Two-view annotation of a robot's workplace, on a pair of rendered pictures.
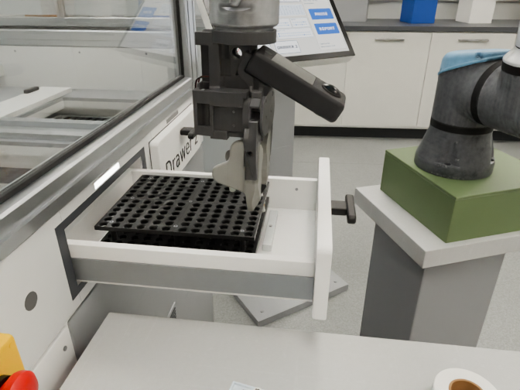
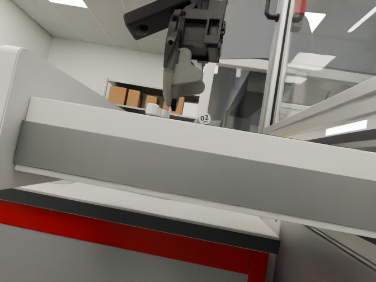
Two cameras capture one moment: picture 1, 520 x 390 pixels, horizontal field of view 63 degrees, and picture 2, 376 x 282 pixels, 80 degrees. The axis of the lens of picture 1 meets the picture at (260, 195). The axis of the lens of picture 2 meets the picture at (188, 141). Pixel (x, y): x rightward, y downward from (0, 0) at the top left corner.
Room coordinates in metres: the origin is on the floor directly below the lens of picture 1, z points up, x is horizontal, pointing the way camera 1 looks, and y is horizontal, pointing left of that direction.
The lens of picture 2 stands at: (0.86, 0.02, 0.87)
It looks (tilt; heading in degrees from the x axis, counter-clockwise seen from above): 4 degrees up; 176
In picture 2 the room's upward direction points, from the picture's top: 10 degrees clockwise
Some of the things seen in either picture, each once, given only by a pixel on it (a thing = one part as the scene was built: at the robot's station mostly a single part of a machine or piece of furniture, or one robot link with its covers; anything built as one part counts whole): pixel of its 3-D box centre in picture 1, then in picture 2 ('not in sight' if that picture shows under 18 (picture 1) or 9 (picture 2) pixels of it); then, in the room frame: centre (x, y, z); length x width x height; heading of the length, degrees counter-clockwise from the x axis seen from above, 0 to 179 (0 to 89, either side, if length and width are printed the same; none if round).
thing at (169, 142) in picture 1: (179, 144); not in sight; (0.90, 0.18, 0.87); 0.29 x 0.02 x 0.11; 172
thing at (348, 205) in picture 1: (341, 207); not in sight; (0.54, -0.12, 0.91); 0.07 x 0.04 x 0.01; 172
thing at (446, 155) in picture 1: (456, 141); not in sight; (0.82, -0.40, 0.91); 0.15 x 0.15 x 0.10
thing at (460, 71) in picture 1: (473, 84); not in sight; (0.81, -0.40, 1.03); 0.13 x 0.12 x 0.14; 23
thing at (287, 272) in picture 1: (186, 221); (242, 169); (0.57, 0.11, 0.86); 0.40 x 0.26 x 0.06; 82
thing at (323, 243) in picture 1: (322, 225); (89, 135); (0.55, -0.09, 0.87); 0.29 x 0.02 x 0.11; 172
